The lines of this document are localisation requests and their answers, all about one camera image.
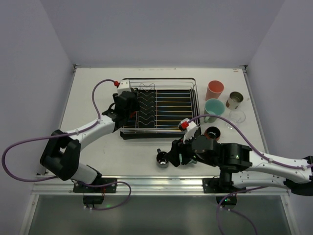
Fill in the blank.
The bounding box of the small green mug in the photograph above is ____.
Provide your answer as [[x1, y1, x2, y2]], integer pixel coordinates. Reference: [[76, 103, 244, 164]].
[[179, 153, 198, 165]]

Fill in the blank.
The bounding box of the blue cup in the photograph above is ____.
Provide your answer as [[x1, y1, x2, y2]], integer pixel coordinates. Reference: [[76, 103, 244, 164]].
[[156, 148, 169, 168]]

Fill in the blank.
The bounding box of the orange floral bowl cup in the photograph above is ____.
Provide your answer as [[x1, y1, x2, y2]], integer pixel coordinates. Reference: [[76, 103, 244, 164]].
[[204, 126, 221, 141]]

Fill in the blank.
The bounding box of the tall green mug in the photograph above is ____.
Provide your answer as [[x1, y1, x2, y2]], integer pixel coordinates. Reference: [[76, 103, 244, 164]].
[[204, 98, 225, 116]]

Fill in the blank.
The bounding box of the clear plastic glass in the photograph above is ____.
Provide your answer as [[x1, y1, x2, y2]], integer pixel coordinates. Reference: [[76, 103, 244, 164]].
[[227, 110, 246, 127]]

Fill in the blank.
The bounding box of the pink plastic cup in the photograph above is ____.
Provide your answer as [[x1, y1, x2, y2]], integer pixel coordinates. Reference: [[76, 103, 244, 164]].
[[205, 80, 224, 101]]

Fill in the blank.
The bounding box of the white brown steel tumbler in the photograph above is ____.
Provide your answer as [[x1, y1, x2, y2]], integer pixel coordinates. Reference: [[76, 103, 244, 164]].
[[225, 92, 244, 110]]

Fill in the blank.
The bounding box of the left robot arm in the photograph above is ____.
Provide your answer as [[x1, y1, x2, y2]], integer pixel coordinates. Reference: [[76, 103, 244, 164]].
[[40, 90, 140, 185]]

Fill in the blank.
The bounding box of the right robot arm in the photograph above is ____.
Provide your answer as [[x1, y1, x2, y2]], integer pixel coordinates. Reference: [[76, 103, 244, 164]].
[[164, 135, 313, 196]]

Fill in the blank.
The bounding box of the black drip tray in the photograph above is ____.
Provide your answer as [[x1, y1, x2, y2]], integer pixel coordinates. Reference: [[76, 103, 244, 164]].
[[120, 88, 199, 140]]

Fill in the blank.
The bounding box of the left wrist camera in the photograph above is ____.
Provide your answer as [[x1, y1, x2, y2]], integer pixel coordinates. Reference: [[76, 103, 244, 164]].
[[117, 79, 131, 95]]

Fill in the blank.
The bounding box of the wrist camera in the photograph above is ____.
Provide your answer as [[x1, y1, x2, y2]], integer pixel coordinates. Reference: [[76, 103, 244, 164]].
[[117, 79, 131, 95], [178, 118, 198, 142]]

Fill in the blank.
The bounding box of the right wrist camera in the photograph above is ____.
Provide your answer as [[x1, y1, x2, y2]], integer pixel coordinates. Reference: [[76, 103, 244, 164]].
[[178, 118, 198, 142]]

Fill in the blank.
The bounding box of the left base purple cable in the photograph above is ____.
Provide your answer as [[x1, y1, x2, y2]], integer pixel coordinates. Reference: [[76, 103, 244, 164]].
[[84, 181, 132, 211]]

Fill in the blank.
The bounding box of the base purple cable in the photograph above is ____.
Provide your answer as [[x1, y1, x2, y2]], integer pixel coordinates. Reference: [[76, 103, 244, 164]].
[[84, 181, 132, 211], [216, 187, 260, 235]]

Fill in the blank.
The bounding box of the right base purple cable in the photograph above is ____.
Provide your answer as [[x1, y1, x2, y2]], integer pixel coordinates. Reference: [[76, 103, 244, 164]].
[[216, 187, 260, 235]]

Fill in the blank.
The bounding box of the aluminium mounting rail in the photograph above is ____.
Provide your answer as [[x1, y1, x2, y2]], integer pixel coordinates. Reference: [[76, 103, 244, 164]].
[[31, 174, 289, 196]]

